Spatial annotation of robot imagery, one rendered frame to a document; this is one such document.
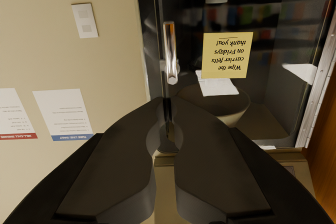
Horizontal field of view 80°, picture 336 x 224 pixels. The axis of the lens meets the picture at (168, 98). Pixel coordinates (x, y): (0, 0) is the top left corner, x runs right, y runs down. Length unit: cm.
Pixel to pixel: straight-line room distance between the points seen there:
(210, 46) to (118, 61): 55
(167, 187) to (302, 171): 28
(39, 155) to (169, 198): 92
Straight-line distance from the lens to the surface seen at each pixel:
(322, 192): 60
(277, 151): 51
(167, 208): 46
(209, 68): 35
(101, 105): 94
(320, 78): 43
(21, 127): 119
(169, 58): 29
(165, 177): 45
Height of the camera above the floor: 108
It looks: 28 degrees up
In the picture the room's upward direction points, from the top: 176 degrees clockwise
